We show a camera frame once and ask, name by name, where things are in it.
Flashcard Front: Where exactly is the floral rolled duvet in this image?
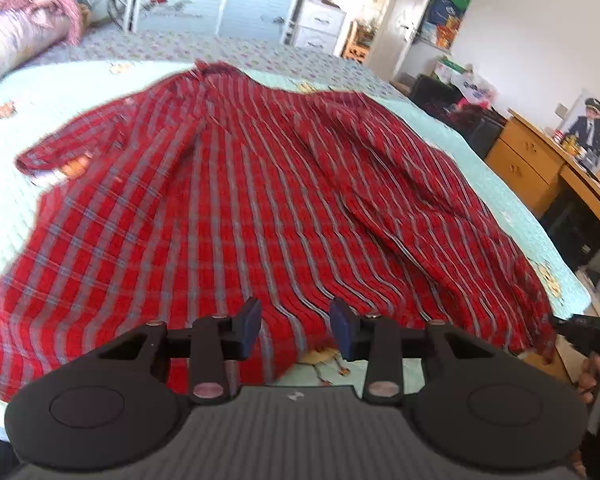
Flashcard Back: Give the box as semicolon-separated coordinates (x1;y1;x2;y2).
0;7;73;96

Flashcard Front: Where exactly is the green white carton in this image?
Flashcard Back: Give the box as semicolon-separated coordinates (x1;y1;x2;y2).
432;56;468;81

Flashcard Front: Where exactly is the red plaid dress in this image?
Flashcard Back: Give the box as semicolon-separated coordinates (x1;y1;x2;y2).
0;59;558;403

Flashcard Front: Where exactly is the green quilted bee bedspread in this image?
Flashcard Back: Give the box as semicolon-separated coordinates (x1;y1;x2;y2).
0;57;593;411

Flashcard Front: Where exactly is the black computer tower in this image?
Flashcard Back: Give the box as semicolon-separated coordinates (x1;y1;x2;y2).
540;195;600;271

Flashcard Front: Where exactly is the wooden chair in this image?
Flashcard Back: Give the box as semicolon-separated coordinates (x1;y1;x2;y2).
342;20;376;63

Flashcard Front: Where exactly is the white plastic bag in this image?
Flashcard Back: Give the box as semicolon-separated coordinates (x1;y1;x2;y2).
452;67;498;106

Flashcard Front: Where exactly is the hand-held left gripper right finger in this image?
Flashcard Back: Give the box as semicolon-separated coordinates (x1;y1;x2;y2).
330;298;498;405

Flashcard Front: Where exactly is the wooden desk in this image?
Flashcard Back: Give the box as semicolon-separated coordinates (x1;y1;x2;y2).
485;107;600;271

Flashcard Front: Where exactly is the white drawer cabinet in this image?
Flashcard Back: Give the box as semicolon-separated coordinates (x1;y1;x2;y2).
292;0;348;56

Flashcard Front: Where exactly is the uniformed figure portrait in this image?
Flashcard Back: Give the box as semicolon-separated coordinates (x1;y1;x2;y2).
562;89;600;173

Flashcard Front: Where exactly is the white door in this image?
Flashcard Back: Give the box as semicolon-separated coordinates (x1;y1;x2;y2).
367;0;443;81

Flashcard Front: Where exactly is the shelf with colourful bags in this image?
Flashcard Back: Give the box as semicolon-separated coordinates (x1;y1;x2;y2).
420;0;483;53

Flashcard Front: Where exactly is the black bag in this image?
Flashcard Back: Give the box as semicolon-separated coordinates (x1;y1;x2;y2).
467;109;508;158
410;74;463;111

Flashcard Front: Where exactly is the sliding door wardrobe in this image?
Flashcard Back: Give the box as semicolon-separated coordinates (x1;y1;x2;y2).
55;0;321;43

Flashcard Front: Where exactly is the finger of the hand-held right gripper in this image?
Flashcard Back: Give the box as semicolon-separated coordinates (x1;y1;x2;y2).
550;314;588;343

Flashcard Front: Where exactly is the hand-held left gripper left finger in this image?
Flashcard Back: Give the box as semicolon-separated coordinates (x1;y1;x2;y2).
97;296;262;406

